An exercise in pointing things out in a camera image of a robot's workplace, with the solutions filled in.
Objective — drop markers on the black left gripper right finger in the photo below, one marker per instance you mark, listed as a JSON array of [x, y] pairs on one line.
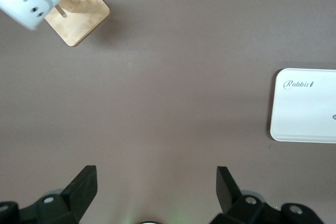
[[236, 208]]

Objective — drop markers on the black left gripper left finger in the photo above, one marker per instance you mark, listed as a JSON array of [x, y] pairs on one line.
[[73, 203]]

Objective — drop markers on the wooden cup hanging rack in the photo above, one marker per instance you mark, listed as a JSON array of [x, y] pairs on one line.
[[84, 16]]

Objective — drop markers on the cream rectangular serving tray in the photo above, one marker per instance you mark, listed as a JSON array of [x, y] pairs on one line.
[[304, 108]]

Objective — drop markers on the brown table cover mat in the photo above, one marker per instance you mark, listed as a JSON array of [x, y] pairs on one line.
[[168, 90]]

